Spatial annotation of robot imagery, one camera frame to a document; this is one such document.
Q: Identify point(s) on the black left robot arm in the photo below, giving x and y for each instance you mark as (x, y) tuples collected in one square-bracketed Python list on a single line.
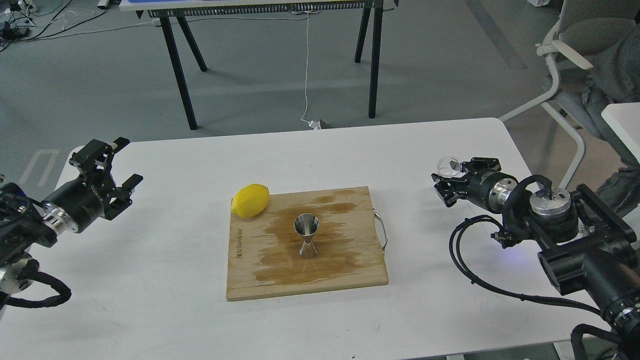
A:
[(23, 284)]

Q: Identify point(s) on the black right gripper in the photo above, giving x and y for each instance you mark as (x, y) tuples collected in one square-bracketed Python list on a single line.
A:
[(482, 184)]

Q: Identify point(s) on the bamboo cutting board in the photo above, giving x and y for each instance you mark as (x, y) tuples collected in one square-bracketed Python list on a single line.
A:
[(263, 253)]

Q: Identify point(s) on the black-legged background table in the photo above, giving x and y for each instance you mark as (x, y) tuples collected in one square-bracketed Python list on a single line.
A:
[(264, 37)]

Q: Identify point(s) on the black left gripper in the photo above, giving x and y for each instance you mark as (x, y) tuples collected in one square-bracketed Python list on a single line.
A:
[(78, 203)]

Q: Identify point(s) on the steel double jigger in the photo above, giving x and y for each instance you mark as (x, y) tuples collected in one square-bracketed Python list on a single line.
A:
[(306, 226)]

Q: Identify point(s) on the yellow lemon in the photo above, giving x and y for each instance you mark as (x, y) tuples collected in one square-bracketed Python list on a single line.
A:
[(250, 200)]

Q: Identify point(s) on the small clear glass cup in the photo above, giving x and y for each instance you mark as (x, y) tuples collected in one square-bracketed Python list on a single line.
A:
[(449, 167)]

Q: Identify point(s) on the white office chair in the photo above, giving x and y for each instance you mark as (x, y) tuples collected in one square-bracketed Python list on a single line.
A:
[(584, 28)]

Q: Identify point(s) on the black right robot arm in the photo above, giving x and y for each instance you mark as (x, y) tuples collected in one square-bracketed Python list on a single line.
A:
[(586, 249)]

